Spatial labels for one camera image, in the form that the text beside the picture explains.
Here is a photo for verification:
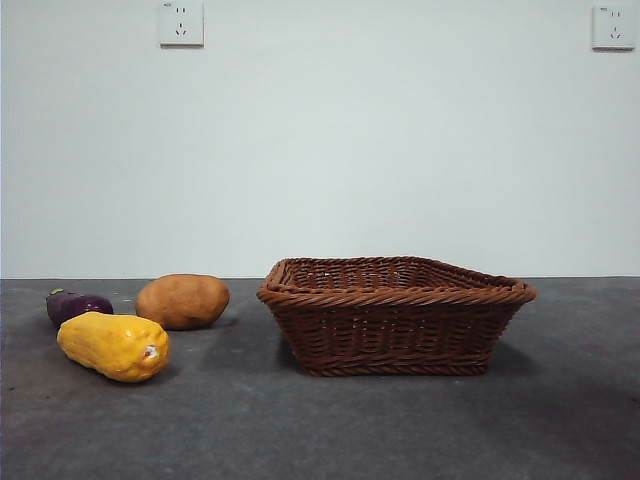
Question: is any white wall socket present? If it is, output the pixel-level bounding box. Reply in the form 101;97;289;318
591;4;636;51
159;0;205;49

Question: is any brown potato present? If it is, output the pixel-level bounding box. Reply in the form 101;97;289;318
135;273;231;331

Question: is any brown wicker basket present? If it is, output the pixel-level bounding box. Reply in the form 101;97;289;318
256;255;539;377

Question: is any purple eggplant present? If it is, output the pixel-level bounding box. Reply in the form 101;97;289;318
45;287;115;329

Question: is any yellow corn cob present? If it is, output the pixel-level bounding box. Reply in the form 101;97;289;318
56;311;171;384

